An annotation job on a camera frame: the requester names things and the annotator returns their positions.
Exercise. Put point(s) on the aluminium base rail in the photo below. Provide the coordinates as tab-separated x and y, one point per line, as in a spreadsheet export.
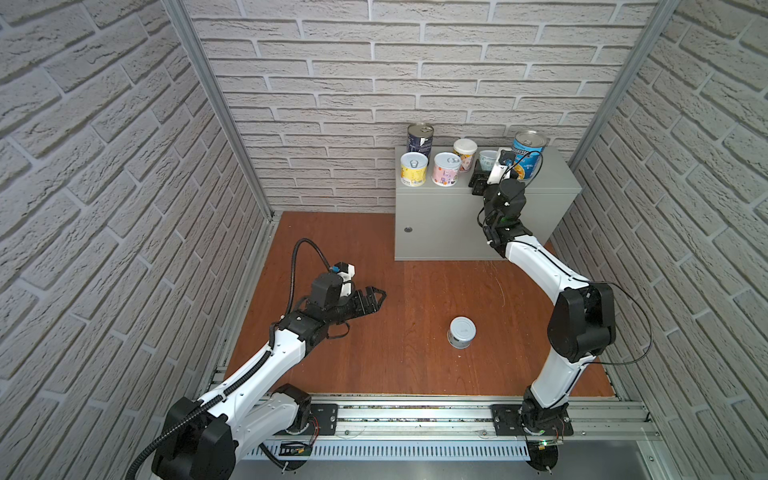
482	418

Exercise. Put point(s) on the yellow label pull-tab can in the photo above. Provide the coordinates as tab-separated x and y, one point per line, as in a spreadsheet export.
413	169

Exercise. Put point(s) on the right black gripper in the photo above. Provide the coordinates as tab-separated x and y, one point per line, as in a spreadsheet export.
481	183

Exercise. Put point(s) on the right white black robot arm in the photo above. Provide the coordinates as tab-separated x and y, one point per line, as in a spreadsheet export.
582	324

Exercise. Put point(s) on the white lid purple can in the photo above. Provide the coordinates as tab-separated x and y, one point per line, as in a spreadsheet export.
446	169

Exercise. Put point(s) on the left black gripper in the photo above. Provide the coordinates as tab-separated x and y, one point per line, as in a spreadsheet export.
355	302

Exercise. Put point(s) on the white lid orange can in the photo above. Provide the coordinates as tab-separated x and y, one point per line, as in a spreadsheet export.
465	149

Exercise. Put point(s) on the blue label soup can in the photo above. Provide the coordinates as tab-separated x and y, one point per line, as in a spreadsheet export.
528	146

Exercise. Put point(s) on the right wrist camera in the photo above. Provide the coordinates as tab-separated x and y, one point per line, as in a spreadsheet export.
505	166

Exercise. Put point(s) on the dark purple label can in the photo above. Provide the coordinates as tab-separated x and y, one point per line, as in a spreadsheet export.
419	138

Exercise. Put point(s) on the silver can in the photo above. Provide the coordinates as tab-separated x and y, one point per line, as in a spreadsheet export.
487	159
461	332

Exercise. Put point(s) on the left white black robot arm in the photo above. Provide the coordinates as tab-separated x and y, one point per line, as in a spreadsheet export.
206	438

